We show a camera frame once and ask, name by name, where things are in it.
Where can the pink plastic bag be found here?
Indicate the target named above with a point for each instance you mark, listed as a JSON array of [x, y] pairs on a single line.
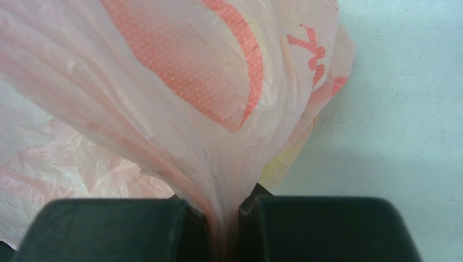
[[201, 93]]

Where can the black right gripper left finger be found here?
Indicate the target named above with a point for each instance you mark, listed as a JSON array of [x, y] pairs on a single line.
[[116, 230]]

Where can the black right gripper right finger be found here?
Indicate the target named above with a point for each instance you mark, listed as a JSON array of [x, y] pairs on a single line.
[[322, 228]]

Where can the yellow fake fruit in bag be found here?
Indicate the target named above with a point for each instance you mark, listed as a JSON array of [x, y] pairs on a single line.
[[275, 170]]

